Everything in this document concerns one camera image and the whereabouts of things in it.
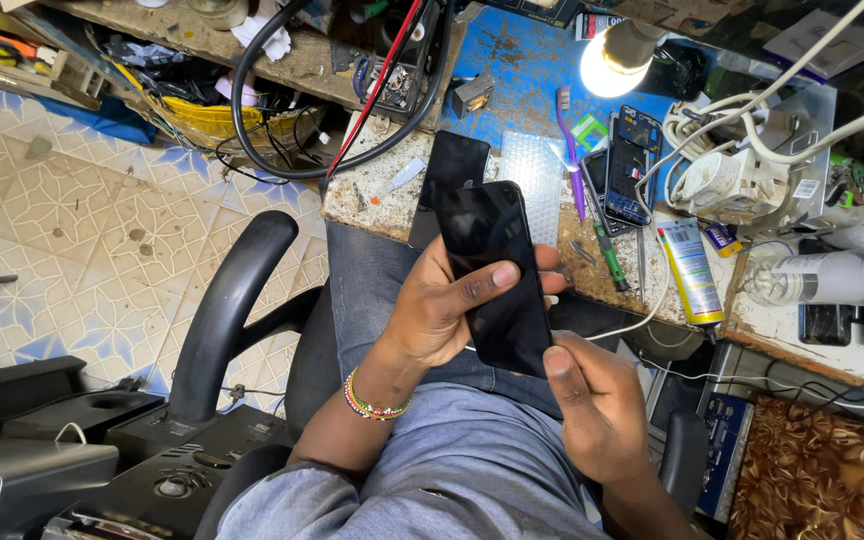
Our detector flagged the person's right hand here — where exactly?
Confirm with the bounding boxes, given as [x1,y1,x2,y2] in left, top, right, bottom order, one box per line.
[541,330,656,487]

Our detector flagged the person's left hand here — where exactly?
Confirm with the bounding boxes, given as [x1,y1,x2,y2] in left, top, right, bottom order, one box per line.
[375,236,568,380]

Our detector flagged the black smartphone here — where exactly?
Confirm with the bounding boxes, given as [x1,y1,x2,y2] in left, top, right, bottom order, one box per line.
[434,180,554,379]

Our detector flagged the person's grey jeans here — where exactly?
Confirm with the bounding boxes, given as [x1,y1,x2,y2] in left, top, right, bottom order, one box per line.
[325,220,632,421]

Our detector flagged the black chair armrest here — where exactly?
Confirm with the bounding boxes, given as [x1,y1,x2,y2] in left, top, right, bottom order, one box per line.
[657,408,711,520]
[168,210,300,426]

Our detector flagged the blue circuit board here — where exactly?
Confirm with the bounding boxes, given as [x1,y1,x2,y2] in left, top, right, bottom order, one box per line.
[696,390,756,525]

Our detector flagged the person's blue shirt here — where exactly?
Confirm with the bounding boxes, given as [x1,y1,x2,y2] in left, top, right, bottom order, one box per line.
[214,381,617,540]

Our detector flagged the black phone screen panel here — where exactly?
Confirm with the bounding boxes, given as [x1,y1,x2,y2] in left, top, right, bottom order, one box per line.
[408,129,492,252]

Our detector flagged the yellow glue tube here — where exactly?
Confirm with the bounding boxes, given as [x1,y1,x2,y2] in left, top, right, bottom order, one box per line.
[654,218,726,333]

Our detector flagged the clear bubble wrap sheet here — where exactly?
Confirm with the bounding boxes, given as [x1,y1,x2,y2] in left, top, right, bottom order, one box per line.
[497,130,567,249]

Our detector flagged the purple toothbrush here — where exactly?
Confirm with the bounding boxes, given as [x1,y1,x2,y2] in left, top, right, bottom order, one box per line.
[555,85,588,223]

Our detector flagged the black keypad phone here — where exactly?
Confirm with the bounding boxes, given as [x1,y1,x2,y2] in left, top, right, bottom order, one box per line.
[579,146,634,238]

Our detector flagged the brown patterned cloth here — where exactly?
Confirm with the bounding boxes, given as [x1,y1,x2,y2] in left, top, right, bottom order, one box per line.
[727,395,864,540]

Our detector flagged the small grey transformer block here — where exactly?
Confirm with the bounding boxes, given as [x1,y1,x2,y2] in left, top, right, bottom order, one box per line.
[451,72,497,120]

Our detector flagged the small black phone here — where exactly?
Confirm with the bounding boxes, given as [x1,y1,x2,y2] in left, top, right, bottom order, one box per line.
[798,303,854,348]

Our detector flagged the small green box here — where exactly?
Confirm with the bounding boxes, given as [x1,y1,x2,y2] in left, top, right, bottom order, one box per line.
[571,113,611,152]

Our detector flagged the dirty white power adapter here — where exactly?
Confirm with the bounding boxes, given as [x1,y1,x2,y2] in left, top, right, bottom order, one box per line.
[670,146,789,226]

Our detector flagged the clear plastic bottle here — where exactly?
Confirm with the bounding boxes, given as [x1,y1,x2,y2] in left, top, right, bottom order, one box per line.
[742,243,864,309]

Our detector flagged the lit white lamp bulb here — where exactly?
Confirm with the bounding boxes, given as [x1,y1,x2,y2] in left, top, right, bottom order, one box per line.
[579,18,670,99]

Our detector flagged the black machine with knob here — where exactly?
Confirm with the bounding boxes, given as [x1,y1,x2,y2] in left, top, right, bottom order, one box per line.
[0,355,297,540]

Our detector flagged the cluttered wooden shelf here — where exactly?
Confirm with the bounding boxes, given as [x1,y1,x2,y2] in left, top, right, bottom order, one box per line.
[0,0,471,162]

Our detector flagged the thin white cable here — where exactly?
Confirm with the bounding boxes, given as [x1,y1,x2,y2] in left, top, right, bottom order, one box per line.
[464,225,675,354]

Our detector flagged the colourful beaded bracelet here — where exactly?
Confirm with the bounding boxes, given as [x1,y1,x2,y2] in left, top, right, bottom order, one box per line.
[342,366,413,422]

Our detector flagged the green handled screwdriver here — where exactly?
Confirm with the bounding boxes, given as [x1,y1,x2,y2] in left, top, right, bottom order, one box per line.
[591,219,633,294]

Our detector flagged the red cable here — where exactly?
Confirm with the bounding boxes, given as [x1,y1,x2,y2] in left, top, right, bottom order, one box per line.
[324,0,435,179]

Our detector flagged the blue opened phone frame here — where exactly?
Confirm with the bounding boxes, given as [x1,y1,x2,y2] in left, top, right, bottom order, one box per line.
[603,104,664,228]

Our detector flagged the thick black cable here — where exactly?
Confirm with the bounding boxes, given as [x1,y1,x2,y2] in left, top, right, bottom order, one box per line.
[230,0,456,182]

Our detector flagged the thick white cable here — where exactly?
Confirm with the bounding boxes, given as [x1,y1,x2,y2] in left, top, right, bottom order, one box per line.
[630,0,864,226]

